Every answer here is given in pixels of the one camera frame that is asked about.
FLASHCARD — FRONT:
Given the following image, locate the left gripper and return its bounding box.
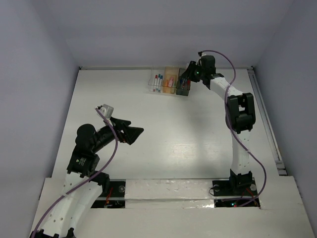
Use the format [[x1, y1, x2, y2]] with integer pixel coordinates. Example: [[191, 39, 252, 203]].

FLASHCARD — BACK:
[[92, 116, 143, 152]]

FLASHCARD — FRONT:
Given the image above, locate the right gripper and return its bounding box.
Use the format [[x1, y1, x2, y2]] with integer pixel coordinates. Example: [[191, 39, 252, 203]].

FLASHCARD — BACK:
[[181, 60, 206, 82]]

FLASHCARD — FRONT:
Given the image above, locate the pink highlighter marker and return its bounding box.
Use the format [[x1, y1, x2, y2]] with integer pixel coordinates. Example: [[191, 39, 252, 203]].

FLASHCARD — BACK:
[[168, 77, 174, 87]]

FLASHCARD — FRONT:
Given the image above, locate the red gel pen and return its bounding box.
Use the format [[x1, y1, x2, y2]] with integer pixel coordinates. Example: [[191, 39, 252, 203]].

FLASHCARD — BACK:
[[184, 79, 191, 91]]

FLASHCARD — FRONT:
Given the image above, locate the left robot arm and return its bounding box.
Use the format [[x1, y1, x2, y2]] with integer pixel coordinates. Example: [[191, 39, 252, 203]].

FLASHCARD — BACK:
[[30, 117, 144, 238]]

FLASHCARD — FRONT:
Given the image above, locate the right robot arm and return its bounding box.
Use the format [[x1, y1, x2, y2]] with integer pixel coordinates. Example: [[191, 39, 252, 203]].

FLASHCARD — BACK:
[[181, 52, 256, 196]]

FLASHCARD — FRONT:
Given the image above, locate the grey plastic container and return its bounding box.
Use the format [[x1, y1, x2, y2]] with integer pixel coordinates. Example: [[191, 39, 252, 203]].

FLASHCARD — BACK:
[[175, 68, 191, 96]]

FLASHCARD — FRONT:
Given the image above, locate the orange plastic container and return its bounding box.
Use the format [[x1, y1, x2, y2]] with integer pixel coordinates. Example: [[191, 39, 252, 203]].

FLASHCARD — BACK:
[[162, 66, 179, 94]]

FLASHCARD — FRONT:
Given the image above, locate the blue capped white marker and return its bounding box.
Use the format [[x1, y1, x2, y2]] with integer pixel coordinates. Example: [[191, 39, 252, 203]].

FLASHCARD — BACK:
[[159, 75, 163, 86]]

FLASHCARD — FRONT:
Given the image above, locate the teal capped white marker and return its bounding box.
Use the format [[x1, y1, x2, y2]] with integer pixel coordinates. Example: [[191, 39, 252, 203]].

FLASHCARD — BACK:
[[157, 74, 161, 86]]

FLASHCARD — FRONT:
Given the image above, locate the red capped white marker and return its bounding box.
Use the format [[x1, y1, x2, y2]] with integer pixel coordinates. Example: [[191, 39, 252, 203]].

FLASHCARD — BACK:
[[154, 75, 158, 86]]

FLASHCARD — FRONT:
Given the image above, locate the clear plastic container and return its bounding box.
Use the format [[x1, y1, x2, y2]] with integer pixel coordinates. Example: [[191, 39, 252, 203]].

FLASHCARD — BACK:
[[148, 67, 165, 93]]

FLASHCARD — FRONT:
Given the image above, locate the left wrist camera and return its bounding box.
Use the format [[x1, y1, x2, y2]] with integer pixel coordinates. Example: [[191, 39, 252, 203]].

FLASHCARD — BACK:
[[95, 104, 114, 119]]

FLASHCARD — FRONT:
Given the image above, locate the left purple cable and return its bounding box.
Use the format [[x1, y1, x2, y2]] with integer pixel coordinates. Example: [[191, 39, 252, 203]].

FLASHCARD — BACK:
[[29, 109, 119, 236]]

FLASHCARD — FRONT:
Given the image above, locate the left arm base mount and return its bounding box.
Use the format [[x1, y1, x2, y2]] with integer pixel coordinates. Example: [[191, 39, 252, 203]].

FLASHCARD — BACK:
[[91, 173, 126, 209]]

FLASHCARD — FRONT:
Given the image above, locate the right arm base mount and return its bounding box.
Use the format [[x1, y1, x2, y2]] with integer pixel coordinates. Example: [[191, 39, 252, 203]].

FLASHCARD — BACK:
[[209, 170, 260, 207]]

